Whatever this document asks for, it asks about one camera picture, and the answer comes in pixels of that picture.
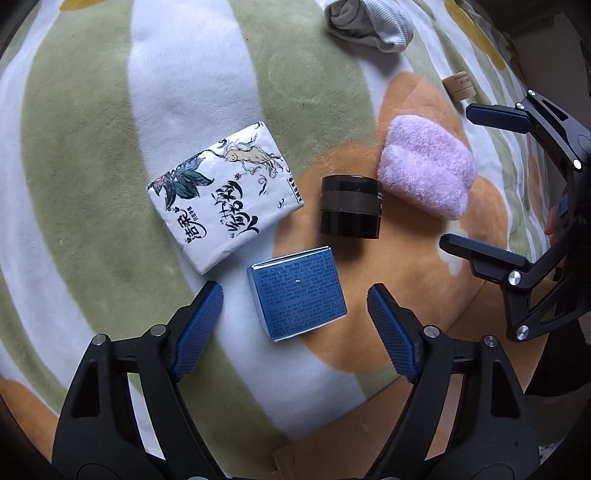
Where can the pink fluffy cloth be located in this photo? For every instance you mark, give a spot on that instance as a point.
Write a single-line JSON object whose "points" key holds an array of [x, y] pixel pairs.
{"points": [[427, 166]]}

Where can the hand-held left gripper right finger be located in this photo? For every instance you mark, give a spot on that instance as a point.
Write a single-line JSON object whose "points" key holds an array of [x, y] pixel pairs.
{"points": [[392, 330]]}

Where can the white printed tissue pack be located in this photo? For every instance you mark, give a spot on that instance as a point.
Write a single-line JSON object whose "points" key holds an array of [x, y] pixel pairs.
{"points": [[221, 196]]}

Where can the green striped printed blanket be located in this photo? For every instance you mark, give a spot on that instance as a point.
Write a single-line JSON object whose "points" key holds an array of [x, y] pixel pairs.
{"points": [[92, 184]]}

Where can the blue printed box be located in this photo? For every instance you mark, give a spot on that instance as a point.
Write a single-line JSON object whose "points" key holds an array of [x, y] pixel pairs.
{"points": [[298, 291]]}

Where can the person's right hand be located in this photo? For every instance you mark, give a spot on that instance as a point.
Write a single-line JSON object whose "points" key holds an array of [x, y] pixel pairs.
{"points": [[552, 228]]}

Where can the black round jar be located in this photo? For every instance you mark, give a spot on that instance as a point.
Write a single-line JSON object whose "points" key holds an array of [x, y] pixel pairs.
{"points": [[351, 206]]}

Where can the small tan cylinder jar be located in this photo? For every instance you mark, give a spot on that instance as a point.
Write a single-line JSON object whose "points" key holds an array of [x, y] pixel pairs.
{"points": [[458, 86]]}

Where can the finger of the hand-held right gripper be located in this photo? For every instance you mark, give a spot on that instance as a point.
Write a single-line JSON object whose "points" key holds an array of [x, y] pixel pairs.
{"points": [[498, 116], [480, 258]]}

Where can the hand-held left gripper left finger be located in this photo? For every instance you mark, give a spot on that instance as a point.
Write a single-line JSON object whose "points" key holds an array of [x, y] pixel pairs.
{"points": [[199, 330]]}

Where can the grey white sock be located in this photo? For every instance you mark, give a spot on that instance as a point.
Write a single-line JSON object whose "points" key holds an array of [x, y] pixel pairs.
{"points": [[369, 21]]}

